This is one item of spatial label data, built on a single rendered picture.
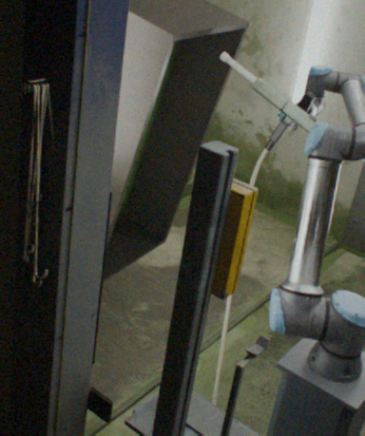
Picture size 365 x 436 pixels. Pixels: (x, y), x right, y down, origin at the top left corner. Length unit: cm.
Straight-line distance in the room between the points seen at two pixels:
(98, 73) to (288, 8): 296
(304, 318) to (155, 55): 105
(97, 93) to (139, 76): 73
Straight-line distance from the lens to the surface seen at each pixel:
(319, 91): 272
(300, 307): 219
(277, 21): 450
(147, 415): 182
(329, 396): 229
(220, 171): 121
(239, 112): 473
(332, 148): 217
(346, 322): 222
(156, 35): 229
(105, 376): 304
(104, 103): 166
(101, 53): 161
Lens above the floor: 207
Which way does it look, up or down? 25 degrees down
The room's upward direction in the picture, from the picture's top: 9 degrees clockwise
